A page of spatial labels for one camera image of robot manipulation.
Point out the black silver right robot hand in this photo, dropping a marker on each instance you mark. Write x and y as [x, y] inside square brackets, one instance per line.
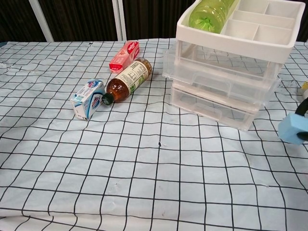
[303, 106]

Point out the light blue foam cube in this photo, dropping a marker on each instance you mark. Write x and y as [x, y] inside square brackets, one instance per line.
[288, 130]

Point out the clear plastic drawer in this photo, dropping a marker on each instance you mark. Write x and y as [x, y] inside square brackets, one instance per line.
[209, 77]
[216, 108]

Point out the clear plastic drawer unit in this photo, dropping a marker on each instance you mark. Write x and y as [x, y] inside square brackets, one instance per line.
[228, 45]

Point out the pink toothpaste box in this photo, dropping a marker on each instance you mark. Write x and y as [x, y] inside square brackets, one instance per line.
[122, 57]

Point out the blue white soap box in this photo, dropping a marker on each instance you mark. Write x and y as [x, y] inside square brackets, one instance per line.
[89, 98]

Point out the dark corrugated partition panel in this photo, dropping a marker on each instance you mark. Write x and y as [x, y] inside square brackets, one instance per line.
[81, 19]
[154, 16]
[304, 19]
[16, 19]

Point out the green plastic bottle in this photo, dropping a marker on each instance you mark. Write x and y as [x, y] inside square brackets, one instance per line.
[209, 14]

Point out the brown tea bottle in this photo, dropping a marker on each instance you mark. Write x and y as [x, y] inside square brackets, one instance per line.
[130, 77]

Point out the black grid checkered tablecloth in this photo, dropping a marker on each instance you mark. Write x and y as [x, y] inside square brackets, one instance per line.
[120, 156]

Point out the white partition post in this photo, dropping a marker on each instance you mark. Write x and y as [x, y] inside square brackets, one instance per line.
[119, 19]
[43, 21]

